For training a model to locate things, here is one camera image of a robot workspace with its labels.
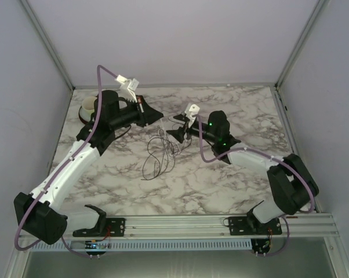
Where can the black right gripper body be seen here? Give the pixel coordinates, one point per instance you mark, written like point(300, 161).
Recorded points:
point(192, 130)

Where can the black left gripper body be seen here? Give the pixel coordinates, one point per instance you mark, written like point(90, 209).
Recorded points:
point(141, 117)

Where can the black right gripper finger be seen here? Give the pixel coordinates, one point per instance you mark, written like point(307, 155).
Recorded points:
point(181, 117)
point(177, 134)

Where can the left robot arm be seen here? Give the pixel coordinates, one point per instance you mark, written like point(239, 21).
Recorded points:
point(38, 212)

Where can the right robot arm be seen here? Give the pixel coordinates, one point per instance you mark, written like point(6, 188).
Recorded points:
point(292, 186)

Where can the pale yellow mug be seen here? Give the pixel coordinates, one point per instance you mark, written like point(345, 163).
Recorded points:
point(87, 106)

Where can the brown rimmed white plate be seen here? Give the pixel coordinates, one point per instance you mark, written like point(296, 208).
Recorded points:
point(82, 119)

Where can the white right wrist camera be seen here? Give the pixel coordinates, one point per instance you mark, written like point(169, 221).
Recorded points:
point(191, 111)

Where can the aluminium back rail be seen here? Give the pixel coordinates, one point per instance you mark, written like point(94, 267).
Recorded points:
point(176, 85)

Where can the aluminium rail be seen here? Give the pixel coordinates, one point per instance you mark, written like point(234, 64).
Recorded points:
point(208, 226)
point(176, 85)

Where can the aluminium front rail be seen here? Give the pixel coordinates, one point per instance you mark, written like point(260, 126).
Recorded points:
point(208, 226)

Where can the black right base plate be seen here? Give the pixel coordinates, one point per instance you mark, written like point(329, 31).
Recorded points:
point(244, 225)

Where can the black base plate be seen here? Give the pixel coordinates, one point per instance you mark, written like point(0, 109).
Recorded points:
point(244, 225)
point(110, 227)

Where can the grey slotted cable duct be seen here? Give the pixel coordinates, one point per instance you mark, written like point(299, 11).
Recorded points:
point(148, 245)

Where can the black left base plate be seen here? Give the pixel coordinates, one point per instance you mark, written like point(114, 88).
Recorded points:
point(110, 227)

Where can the aluminium frame post right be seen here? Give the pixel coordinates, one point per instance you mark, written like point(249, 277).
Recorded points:
point(318, 9)

